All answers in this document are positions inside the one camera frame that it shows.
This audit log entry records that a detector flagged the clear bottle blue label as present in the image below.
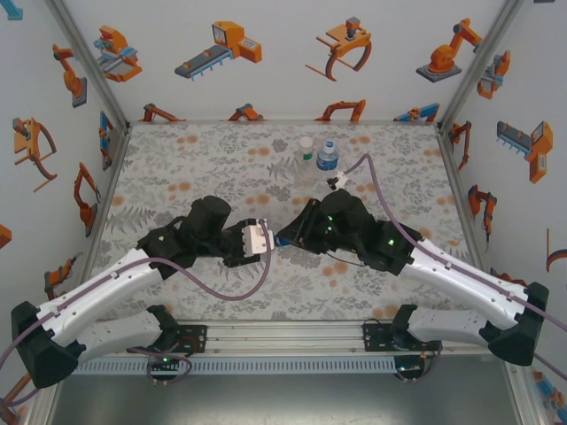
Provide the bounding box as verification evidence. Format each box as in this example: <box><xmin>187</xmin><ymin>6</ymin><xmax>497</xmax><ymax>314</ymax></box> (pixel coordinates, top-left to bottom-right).
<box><xmin>315</xmin><ymin>140</ymin><xmax>341</xmax><ymax>186</ymax></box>

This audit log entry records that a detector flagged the clear bottle green label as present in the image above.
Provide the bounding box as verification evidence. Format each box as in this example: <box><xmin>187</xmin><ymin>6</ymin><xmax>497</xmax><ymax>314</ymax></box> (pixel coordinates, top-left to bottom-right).
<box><xmin>292</xmin><ymin>135</ymin><xmax>321</xmax><ymax>188</ymax></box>

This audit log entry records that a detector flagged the floral table cloth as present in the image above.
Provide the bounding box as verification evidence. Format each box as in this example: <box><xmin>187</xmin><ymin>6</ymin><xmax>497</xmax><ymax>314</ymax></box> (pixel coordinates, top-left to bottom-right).
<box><xmin>77</xmin><ymin>122</ymin><xmax>488</xmax><ymax>322</ymax></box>

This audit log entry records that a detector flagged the grey metal sheet panel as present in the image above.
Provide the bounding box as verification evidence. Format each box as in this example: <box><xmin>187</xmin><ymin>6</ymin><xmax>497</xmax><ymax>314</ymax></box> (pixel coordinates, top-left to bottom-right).
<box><xmin>46</xmin><ymin>374</ymin><xmax>528</xmax><ymax>425</ymax></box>

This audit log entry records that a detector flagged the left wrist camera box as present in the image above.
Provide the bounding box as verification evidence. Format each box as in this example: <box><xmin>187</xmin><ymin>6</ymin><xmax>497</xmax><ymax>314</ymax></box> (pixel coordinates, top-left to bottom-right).
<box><xmin>240</xmin><ymin>218</ymin><xmax>273</xmax><ymax>259</ymax></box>

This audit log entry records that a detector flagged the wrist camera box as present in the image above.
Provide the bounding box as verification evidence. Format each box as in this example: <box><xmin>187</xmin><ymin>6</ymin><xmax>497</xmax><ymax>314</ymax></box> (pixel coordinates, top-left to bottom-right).
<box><xmin>240</xmin><ymin>218</ymin><xmax>273</xmax><ymax>259</ymax></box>
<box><xmin>326</xmin><ymin>170</ymin><xmax>351</xmax><ymax>191</ymax></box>

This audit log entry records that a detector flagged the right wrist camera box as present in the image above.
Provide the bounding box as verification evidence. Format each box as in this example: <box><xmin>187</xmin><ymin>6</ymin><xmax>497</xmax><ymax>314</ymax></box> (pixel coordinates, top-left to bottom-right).
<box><xmin>326</xmin><ymin>170</ymin><xmax>351</xmax><ymax>191</ymax></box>

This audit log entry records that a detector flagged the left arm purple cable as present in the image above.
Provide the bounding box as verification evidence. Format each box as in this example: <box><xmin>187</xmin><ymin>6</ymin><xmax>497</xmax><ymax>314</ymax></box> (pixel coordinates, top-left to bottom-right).
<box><xmin>0</xmin><ymin>219</ymin><xmax>275</xmax><ymax>408</ymax></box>

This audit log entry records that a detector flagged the aluminium frame rail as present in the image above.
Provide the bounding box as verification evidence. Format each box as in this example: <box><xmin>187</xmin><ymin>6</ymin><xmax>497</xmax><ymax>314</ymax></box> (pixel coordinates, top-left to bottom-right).
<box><xmin>42</xmin><ymin>319</ymin><xmax>527</xmax><ymax>359</ymax></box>

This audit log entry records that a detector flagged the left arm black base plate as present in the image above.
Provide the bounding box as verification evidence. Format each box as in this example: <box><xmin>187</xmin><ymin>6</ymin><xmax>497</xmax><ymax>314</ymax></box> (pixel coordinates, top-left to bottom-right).
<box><xmin>127</xmin><ymin>324</ymin><xmax>209</xmax><ymax>354</ymax></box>

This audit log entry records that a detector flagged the thin aluminium rail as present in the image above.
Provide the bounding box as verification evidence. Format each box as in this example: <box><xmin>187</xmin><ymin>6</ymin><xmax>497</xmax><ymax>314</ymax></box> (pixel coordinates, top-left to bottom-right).
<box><xmin>128</xmin><ymin>118</ymin><xmax>440</xmax><ymax>127</ymax></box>

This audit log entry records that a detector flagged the aluminium side rail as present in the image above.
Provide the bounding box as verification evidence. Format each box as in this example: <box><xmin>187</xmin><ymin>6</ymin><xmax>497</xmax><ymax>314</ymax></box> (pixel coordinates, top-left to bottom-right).
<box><xmin>66</xmin><ymin>123</ymin><xmax>133</xmax><ymax>322</ymax></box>
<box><xmin>436</xmin><ymin>123</ymin><xmax>500</xmax><ymax>322</ymax></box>

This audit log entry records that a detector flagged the slotted grey cable tray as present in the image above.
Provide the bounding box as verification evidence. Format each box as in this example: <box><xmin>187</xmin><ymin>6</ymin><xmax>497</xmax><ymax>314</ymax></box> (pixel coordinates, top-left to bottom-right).
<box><xmin>60</xmin><ymin>357</ymin><xmax>426</xmax><ymax>375</ymax></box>

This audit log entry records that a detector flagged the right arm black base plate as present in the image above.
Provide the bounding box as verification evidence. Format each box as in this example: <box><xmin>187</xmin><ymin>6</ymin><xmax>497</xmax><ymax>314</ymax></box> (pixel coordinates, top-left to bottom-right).
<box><xmin>361</xmin><ymin>321</ymin><xmax>447</xmax><ymax>354</ymax></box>

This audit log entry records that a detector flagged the aluminium frame post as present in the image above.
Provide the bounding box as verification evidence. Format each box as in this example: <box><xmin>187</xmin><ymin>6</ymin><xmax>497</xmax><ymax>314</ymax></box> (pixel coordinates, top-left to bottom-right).
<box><xmin>437</xmin><ymin>0</ymin><xmax>529</xmax><ymax>132</ymax></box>
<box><xmin>43</xmin><ymin>0</ymin><xmax>133</xmax><ymax>130</ymax></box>

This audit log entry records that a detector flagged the aluminium frame leg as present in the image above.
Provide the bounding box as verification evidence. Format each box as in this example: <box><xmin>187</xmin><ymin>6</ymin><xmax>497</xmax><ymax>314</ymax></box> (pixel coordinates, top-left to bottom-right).
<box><xmin>24</xmin><ymin>384</ymin><xmax>58</xmax><ymax>425</ymax></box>
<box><xmin>507</xmin><ymin>365</ymin><xmax>549</xmax><ymax>425</ymax></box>

